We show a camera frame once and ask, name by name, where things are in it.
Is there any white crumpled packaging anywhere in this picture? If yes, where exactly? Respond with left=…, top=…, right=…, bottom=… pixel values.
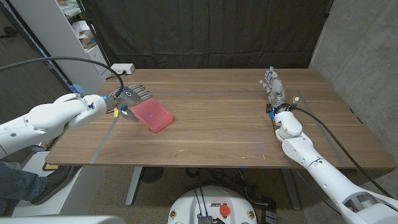
left=70, top=20, right=91, bottom=38

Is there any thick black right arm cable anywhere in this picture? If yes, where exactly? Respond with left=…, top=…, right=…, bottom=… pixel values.
left=292, top=105, right=398, bottom=200

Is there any white power strip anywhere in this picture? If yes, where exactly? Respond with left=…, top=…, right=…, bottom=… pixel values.
left=109, top=63, right=136, bottom=75

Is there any yellow and black object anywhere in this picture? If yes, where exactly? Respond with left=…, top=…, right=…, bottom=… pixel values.
left=42, top=162, right=60, bottom=172

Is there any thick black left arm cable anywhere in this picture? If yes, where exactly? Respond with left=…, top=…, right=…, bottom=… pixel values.
left=0, top=55, right=124, bottom=97

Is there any small cardboard box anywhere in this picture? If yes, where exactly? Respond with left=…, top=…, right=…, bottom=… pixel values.
left=79, top=33, right=98, bottom=50

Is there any black power adapter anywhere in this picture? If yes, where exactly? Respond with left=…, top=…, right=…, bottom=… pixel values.
left=260, top=208, right=278, bottom=224

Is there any pink plastic pencil case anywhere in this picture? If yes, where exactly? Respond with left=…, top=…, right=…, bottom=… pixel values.
left=130, top=98, right=174, bottom=134

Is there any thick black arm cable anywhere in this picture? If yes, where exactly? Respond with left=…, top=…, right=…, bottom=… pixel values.
left=0, top=55, right=124, bottom=97
left=292, top=105, right=398, bottom=200

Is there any black curtain backdrop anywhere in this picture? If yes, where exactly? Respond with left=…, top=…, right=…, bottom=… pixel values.
left=76, top=0, right=333, bottom=70

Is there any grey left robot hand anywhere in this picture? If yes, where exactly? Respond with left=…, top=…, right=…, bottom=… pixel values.
left=107, top=84, right=153, bottom=123

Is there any person's leg in jeans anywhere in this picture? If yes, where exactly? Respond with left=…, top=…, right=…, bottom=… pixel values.
left=0, top=161, right=47, bottom=215

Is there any black floor cable tangle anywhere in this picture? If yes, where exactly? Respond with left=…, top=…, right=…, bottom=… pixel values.
left=185, top=167, right=276, bottom=208

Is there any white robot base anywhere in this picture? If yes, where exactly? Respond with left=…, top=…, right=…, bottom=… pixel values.
left=167, top=185, right=258, bottom=224

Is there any grey table leg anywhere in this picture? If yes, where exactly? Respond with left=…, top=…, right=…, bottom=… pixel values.
left=125, top=167, right=144, bottom=207
left=280, top=169, right=302, bottom=211

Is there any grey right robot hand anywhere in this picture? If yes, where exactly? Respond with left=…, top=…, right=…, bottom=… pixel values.
left=259, top=66, right=289, bottom=111

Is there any dark shoe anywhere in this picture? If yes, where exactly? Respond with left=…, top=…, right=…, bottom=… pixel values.
left=30, top=166, right=82, bottom=205

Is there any white shelf cabinet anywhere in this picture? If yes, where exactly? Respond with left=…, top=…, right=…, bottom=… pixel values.
left=9, top=0, right=112, bottom=97

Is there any green and white shelf clutter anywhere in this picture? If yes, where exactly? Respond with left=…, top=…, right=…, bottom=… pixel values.
left=57, top=0, right=82, bottom=18

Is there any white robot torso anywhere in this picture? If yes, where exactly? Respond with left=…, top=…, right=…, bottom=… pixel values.
left=0, top=215, right=127, bottom=224

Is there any grey tape outline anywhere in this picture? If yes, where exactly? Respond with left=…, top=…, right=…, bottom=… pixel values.
left=90, top=90, right=348, bottom=166

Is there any rolled printed poster tube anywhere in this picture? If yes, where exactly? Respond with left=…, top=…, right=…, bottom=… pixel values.
left=29, top=141, right=52, bottom=153

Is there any black door handle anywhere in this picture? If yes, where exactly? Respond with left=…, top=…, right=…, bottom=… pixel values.
left=0, top=26, right=19, bottom=40

